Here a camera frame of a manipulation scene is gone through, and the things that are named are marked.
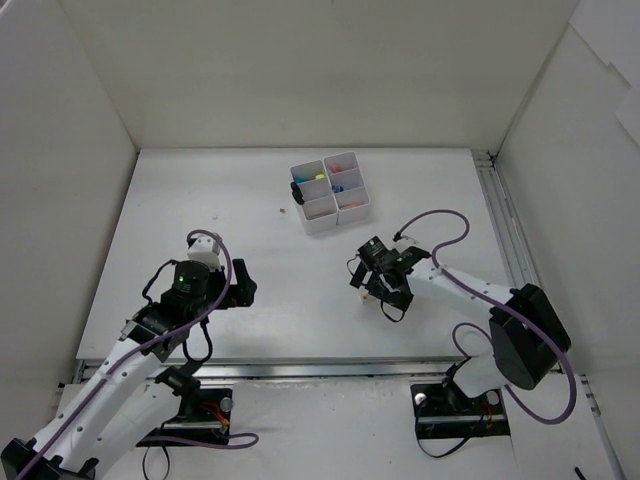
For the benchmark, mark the grey white eraser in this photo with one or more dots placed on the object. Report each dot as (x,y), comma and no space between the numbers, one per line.
(321,215)

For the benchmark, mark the black handled scissors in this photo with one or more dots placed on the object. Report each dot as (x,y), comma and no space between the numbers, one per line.
(297,193)

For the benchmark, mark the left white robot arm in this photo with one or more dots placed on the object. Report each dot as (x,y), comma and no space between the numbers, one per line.
(134,391)

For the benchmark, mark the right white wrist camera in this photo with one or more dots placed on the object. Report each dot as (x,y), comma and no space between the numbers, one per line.
(402,242)

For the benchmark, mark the white boxed eraser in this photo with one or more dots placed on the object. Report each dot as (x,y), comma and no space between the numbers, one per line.
(364,297)

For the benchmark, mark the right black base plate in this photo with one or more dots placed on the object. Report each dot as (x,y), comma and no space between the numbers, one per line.
(439,417)

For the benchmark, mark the pink white correction tape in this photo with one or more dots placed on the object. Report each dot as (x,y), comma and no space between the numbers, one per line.
(352,205)

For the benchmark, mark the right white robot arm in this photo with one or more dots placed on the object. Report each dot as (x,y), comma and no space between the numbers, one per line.
(465,294)

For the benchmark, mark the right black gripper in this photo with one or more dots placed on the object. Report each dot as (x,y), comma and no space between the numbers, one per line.
(382,282)

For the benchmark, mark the aluminium right rail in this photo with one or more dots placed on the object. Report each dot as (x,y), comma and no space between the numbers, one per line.
(515,250)

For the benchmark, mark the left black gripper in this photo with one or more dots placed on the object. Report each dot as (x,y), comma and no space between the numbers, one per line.
(240,288)

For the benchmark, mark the white left compartment organizer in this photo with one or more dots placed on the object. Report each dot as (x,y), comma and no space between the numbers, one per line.
(318,198)

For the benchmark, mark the aluminium rail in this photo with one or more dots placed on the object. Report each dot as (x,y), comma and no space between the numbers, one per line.
(515,250)
(298,367)

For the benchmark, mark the aluminium front rail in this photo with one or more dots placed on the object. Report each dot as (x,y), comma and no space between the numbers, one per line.
(298,367)

